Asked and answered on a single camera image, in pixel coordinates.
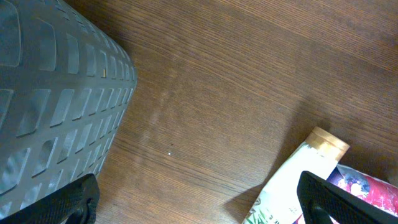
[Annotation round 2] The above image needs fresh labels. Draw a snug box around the white bamboo print tube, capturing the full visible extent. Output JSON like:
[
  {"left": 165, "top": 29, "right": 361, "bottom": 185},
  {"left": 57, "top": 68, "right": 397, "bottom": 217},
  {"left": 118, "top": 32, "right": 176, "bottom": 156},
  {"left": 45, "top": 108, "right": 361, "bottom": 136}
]
[{"left": 243, "top": 127, "right": 349, "bottom": 224}]

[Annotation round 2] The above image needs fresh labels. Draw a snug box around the red purple tissue pack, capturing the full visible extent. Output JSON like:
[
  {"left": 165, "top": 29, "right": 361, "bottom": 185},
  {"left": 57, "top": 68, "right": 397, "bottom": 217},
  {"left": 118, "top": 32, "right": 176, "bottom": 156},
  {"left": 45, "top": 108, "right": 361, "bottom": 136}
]
[{"left": 295, "top": 165, "right": 397, "bottom": 224}]

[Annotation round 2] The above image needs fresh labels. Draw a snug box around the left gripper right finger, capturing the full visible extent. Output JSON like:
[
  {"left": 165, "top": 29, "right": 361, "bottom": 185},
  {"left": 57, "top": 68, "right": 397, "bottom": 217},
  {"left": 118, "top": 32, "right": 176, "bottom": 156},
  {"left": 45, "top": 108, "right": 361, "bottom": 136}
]
[{"left": 297, "top": 171, "right": 397, "bottom": 224}]

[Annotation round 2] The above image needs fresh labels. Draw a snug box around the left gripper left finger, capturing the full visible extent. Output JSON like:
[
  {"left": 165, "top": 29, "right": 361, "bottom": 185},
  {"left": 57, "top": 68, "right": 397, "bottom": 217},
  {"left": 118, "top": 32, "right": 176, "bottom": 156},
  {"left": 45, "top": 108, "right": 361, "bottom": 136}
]
[{"left": 1, "top": 174, "right": 100, "bottom": 224}]

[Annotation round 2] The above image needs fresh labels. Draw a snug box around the grey plastic mesh basket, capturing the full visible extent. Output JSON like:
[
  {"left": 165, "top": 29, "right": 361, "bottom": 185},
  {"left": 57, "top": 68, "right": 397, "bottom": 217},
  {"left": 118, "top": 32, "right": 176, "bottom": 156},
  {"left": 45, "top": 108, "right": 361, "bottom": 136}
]
[{"left": 1, "top": 0, "right": 137, "bottom": 218}]

